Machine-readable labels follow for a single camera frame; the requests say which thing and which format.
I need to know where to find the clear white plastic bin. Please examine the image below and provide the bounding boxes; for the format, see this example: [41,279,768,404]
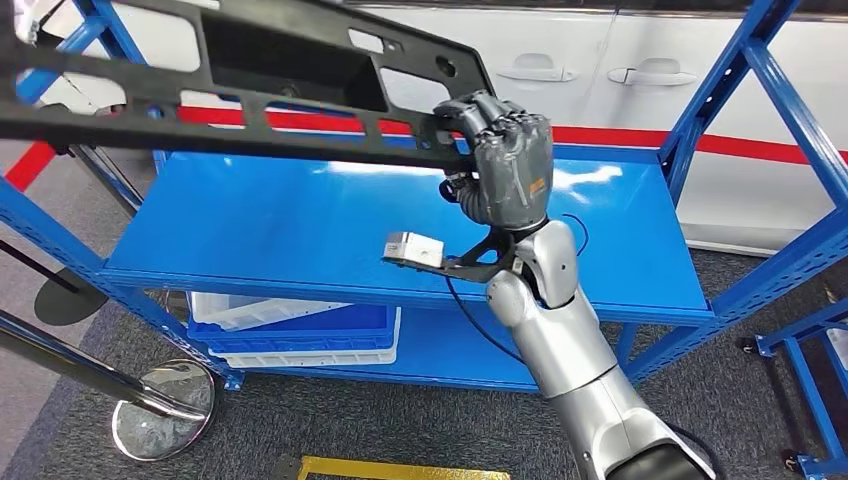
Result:
[190,291,352,333]

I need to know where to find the red barrier belt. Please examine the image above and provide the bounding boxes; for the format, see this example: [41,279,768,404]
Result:
[3,105,848,193]

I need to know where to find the small blue metal rack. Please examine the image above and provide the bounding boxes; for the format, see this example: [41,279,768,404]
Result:
[738,311,848,480]

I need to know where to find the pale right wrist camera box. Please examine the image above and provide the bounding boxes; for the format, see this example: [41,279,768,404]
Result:
[382,230,446,270]

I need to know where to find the white bins in small rack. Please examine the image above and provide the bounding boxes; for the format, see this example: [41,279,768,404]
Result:
[824,327,848,372]

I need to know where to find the yellow floor tape square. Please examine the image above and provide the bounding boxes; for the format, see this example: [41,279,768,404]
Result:
[294,455,511,480]

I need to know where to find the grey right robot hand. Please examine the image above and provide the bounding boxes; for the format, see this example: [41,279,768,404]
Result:
[433,89,555,232]

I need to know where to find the black stanchion post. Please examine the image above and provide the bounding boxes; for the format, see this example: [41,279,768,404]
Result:
[0,239,109,327]

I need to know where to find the chrome stanchion post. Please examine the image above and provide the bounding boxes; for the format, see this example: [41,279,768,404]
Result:
[66,144,144,217]
[0,309,217,463]

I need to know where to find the black plastic car part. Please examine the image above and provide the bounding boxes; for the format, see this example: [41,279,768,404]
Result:
[0,0,497,172]

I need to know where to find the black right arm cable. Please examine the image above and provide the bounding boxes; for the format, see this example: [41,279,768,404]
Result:
[443,211,591,366]

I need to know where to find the blue metal shelf rack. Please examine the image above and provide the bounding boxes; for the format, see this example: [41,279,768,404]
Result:
[0,0,848,393]

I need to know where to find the white car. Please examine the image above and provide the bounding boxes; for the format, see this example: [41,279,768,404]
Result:
[13,0,848,258]

